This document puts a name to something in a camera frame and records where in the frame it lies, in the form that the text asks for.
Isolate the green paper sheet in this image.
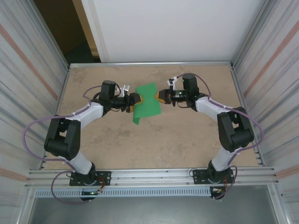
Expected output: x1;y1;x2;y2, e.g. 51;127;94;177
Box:
132;82;163;126

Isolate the grey metal sheet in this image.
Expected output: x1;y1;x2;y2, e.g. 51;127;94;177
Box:
22;185;285;224

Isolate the aluminium table edge rail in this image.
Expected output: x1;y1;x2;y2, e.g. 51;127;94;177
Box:
69;61;234;69

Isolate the aluminium table side rail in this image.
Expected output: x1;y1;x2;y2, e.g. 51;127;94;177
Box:
230;65;264;166
42;66;71;168

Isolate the white door frame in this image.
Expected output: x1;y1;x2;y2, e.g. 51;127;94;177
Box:
71;0;110;63

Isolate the wide aluminium mounting rail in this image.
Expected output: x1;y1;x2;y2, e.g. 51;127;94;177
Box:
24;166;280;189

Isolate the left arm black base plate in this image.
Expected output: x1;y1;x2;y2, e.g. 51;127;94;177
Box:
69;171;112;187

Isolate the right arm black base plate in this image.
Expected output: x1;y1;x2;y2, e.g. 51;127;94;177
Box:
192;168;234;185

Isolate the grey slotted cable duct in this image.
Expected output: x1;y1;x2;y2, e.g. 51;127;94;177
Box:
34;187;212;197

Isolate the aluminium frame post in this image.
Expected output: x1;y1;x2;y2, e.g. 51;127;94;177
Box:
14;0;71;70
232;0;281;68

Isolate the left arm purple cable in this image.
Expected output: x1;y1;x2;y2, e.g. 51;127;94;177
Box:
23;85;103;205

